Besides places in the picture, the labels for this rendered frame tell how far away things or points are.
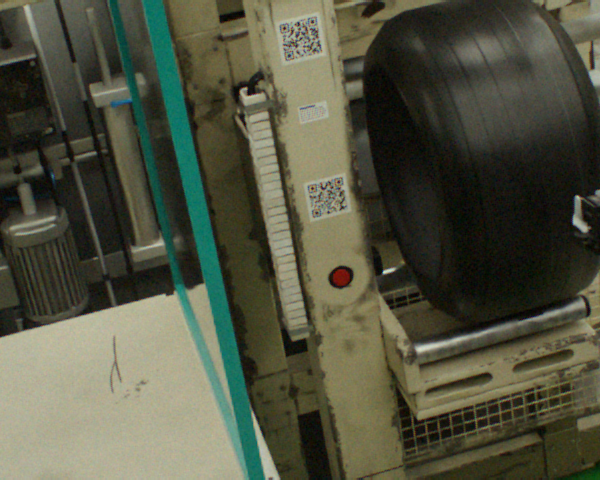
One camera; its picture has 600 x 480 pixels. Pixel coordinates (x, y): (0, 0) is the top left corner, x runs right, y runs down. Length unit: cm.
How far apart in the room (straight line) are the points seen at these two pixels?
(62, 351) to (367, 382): 76
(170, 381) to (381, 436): 85
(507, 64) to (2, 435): 101
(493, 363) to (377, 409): 25
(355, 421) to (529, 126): 69
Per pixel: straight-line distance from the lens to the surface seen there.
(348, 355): 247
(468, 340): 244
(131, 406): 177
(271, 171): 228
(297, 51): 221
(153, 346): 189
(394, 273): 266
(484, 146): 218
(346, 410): 253
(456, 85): 221
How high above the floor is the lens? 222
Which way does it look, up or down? 27 degrees down
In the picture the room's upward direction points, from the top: 10 degrees counter-clockwise
